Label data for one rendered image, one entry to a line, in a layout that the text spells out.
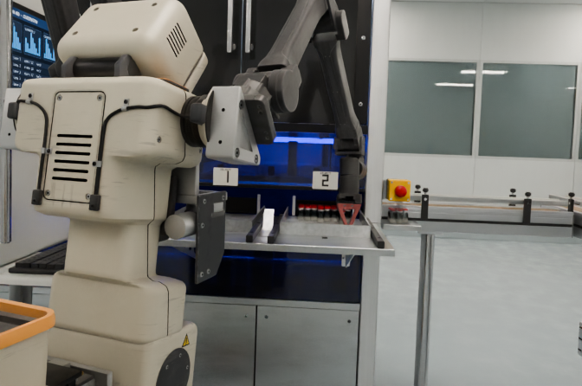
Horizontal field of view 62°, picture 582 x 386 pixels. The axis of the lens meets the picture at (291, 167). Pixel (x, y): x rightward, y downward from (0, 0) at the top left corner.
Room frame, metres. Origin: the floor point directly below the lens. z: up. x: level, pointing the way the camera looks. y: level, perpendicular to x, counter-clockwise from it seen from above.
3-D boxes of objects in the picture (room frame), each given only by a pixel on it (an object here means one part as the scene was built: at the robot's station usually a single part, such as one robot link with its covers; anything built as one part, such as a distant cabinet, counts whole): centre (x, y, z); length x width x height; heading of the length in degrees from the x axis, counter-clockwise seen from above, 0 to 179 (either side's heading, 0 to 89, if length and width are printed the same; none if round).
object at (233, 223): (1.58, 0.23, 0.90); 0.34 x 0.26 x 0.04; 177
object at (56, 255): (1.36, 0.60, 0.82); 0.40 x 0.14 x 0.02; 177
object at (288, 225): (1.56, -0.11, 0.90); 0.34 x 0.26 x 0.04; 177
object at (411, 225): (1.70, -0.39, 0.87); 0.14 x 0.13 x 0.02; 177
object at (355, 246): (1.50, 0.06, 0.87); 0.70 x 0.48 x 0.02; 87
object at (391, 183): (1.66, -0.37, 1.00); 0.08 x 0.07 x 0.07; 177
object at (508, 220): (1.79, -0.66, 0.92); 0.69 x 0.16 x 0.16; 87
